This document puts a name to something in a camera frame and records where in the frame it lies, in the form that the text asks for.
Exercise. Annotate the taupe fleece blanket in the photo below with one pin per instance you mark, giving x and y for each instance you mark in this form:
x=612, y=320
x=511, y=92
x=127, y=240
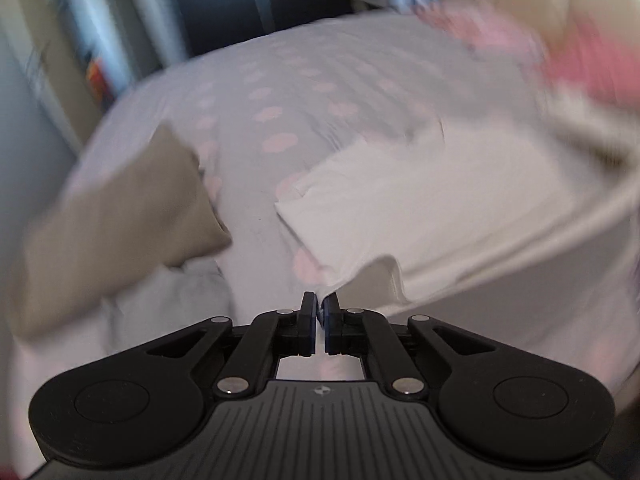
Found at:
x=125, y=220

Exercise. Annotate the black sliding wardrobe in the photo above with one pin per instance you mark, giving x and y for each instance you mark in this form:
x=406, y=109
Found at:
x=225, y=5

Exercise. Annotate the cream white cloth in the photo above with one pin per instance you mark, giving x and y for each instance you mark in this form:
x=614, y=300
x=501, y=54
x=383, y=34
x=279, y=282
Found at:
x=585, y=120

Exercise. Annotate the white t-shirt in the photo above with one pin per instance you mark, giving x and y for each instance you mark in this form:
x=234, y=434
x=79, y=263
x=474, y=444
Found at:
x=425, y=200

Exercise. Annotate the light grey garment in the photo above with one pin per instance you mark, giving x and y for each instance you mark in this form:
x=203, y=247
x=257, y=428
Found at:
x=170, y=295

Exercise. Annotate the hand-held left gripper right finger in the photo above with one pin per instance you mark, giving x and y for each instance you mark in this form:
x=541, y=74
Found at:
x=330, y=320

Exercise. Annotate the cluttered hallway shelf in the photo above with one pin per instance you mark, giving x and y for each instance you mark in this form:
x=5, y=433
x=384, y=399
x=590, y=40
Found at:
x=97, y=77

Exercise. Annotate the pale pink printed pillow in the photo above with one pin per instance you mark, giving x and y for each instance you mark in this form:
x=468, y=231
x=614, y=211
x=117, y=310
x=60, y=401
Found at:
x=500, y=35

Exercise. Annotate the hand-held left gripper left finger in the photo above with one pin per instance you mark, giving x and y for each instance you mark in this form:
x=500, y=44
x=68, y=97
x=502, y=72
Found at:
x=310, y=320

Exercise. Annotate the grey pink-dotted bedspread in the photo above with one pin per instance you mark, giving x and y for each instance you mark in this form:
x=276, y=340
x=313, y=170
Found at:
x=280, y=85

